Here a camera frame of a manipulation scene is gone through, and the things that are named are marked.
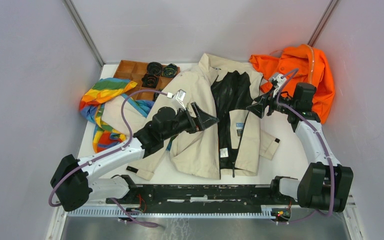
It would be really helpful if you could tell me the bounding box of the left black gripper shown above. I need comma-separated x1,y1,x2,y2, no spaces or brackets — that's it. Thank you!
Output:
161,102,219,141

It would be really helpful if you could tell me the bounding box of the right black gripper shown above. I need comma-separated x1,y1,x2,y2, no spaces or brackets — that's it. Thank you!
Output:
246,85,297,119

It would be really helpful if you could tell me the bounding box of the beige zip jacket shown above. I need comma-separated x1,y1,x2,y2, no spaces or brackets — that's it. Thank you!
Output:
126,53,280,181

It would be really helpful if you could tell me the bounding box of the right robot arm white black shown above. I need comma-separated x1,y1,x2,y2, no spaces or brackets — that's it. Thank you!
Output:
246,82,354,213

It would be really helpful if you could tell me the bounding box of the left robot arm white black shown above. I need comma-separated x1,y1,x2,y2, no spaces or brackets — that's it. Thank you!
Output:
48,102,219,212

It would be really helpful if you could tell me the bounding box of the orange jacket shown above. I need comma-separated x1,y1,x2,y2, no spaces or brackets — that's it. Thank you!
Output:
249,44,335,124

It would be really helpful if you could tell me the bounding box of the black rolled sock near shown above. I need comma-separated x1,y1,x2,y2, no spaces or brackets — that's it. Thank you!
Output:
152,89,162,102

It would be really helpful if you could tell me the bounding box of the black rolled sock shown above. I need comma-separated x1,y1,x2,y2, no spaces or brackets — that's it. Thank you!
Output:
161,63,178,79
146,61,164,77
141,73,159,89
152,89,162,102

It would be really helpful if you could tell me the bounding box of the black rolled sock far right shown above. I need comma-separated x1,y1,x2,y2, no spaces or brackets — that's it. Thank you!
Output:
161,63,178,79

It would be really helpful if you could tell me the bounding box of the black rolled sock middle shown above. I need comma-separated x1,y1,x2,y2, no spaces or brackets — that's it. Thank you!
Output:
141,73,159,89

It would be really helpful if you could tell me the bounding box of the black rolled sock far left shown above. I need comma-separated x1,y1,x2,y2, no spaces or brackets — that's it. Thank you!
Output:
146,61,164,77

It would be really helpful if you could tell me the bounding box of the brown wooden compartment tray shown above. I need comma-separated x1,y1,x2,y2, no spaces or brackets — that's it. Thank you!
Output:
113,60,181,95

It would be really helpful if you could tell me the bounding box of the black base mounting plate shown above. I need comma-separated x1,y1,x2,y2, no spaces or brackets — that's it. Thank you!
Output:
119,184,296,214

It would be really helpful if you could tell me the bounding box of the rainbow striped garment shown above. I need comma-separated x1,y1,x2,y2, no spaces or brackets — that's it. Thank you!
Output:
79,77,154,153

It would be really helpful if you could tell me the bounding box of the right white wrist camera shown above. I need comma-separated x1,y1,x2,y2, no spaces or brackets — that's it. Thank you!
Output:
268,72,286,97

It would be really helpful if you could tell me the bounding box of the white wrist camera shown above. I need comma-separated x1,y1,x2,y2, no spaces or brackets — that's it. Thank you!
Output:
166,89,186,110
268,72,286,97

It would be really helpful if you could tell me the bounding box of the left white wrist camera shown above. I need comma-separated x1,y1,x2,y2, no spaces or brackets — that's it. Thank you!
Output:
166,89,186,110

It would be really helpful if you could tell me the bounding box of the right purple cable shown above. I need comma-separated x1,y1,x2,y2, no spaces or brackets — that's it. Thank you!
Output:
274,68,336,224

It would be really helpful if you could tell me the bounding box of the purple cable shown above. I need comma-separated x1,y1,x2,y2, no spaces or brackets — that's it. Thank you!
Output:
274,68,336,224
48,88,171,229

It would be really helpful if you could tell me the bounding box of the aluminium frame rail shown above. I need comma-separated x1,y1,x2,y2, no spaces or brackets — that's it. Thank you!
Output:
67,195,357,220

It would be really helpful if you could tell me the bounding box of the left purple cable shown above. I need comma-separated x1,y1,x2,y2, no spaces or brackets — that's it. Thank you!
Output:
48,88,171,229

